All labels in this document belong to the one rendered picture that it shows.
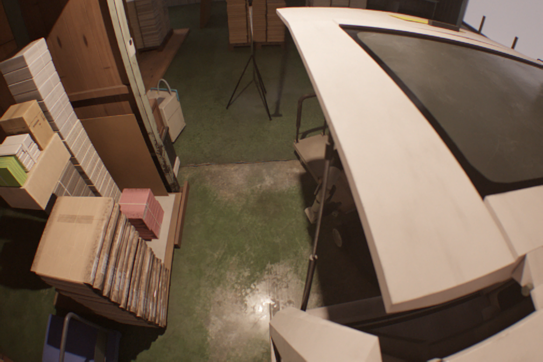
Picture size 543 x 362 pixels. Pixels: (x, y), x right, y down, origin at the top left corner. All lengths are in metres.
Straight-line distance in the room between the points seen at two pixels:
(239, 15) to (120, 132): 3.49
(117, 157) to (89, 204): 0.92
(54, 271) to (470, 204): 1.48
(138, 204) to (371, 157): 1.96
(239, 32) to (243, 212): 3.55
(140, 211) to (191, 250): 0.56
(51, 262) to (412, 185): 1.45
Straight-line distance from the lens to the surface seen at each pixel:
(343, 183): 2.30
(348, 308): 1.62
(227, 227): 2.40
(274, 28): 5.16
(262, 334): 2.08
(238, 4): 4.99
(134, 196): 2.22
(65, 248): 1.46
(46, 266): 1.50
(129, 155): 2.29
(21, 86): 1.84
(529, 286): 0.37
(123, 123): 2.06
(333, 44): 0.65
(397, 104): 0.47
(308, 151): 2.67
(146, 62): 5.35
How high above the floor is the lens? 2.07
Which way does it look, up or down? 46 degrees down
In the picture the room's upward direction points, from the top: straight up
